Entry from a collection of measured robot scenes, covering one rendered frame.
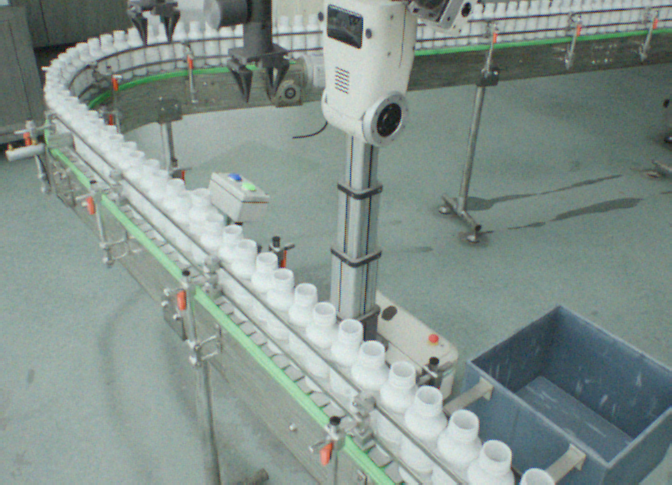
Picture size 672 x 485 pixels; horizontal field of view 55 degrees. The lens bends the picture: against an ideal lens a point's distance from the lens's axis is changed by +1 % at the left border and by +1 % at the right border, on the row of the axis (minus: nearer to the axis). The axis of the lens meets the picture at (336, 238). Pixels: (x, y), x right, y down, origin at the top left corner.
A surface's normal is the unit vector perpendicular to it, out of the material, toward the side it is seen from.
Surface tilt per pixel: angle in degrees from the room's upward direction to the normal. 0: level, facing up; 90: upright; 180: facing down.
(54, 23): 90
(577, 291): 0
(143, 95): 91
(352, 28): 90
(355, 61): 90
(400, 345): 0
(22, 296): 0
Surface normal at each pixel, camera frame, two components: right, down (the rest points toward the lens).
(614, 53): 0.36, 0.51
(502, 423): -0.78, 0.32
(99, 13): 0.63, 0.44
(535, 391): 0.04, -0.84
